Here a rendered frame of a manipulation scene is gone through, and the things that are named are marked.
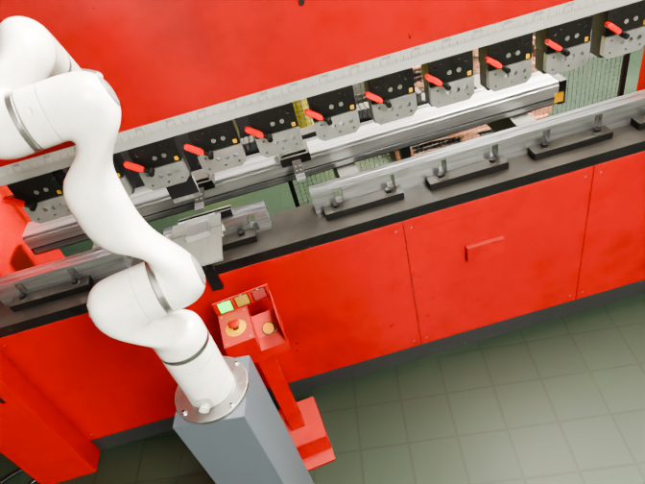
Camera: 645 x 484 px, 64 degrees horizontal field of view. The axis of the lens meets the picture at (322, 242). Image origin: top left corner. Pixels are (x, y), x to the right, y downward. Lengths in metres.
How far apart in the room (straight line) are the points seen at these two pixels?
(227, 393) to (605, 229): 1.68
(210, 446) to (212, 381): 0.21
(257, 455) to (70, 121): 0.93
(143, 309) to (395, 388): 1.57
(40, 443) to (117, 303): 1.55
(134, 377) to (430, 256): 1.31
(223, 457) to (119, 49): 1.15
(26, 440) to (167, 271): 1.63
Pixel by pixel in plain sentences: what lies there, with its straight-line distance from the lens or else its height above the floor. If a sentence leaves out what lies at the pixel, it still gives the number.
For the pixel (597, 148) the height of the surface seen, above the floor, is 0.88.
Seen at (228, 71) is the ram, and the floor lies 1.49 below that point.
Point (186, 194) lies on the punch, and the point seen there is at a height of 1.11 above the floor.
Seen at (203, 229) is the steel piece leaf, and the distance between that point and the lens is 1.88.
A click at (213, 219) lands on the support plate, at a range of 1.91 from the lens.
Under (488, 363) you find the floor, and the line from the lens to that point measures 2.50.
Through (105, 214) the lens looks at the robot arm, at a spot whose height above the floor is 1.58.
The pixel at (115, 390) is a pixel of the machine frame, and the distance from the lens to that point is 2.43.
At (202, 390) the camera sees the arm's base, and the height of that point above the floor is 1.08.
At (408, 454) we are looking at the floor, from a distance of 2.29.
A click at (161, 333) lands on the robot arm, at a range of 1.16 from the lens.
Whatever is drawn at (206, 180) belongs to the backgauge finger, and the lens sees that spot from 2.10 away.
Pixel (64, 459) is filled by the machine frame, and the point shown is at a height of 0.16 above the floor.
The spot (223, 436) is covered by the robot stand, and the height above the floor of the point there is 0.93.
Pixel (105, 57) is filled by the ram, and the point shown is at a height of 1.63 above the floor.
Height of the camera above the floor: 2.04
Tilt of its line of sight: 39 degrees down
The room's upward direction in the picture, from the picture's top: 16 degrees counter-clockwise
